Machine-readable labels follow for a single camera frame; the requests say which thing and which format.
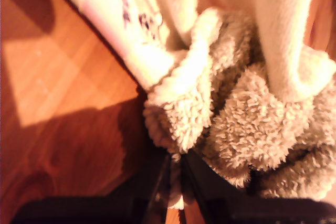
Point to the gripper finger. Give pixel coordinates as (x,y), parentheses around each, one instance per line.
(204,182)
(147,187)

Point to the cream terry tea towel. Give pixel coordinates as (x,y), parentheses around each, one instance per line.
(236,77)

